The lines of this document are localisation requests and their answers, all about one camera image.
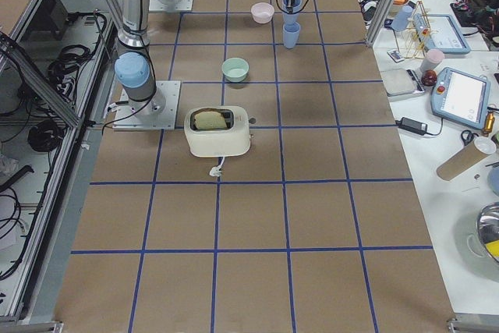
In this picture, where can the blue cup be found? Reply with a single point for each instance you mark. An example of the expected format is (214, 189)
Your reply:
(290, 16)
(290, 33)
(401, 19)

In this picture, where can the pink bowl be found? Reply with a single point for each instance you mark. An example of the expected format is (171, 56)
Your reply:
(262, 12)

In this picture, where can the green bowl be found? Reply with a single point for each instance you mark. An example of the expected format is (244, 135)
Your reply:
(235, 69)

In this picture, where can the blue cup on rack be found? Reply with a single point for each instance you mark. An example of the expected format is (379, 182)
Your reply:
(401, 19)

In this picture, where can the wooden cup rack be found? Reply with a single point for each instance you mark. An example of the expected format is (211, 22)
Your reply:
(412, 42)

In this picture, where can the kitchen scale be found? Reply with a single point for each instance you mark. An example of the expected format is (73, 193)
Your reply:
(399, 83)

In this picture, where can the bread slice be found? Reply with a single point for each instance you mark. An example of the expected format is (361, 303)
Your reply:
(209, 120)

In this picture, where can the teach pendant far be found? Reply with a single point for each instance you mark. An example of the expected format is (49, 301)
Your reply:
(440, 31)

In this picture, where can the teach pendant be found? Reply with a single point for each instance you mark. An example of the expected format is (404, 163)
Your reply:
(461, 97)
(440, 31)

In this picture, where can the cream toaster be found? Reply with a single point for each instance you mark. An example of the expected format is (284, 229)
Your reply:
(232, 141)

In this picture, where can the pink cup on desk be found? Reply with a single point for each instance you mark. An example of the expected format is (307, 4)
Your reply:
(431, 60)

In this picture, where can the red apple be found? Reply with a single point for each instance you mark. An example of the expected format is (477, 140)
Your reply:
(429, 78)

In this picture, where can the black power adapter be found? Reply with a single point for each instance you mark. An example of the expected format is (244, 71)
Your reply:
(411, 125)

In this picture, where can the toaster power plug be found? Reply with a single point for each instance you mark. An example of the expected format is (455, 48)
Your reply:
(217, 170)

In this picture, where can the teach pendant near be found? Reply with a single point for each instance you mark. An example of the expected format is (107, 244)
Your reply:
(461, 97)

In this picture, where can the cardboard tube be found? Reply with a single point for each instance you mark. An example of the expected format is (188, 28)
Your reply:
(479, 149)

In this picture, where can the metal bowl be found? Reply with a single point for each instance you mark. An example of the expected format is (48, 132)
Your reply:
(487, 230)

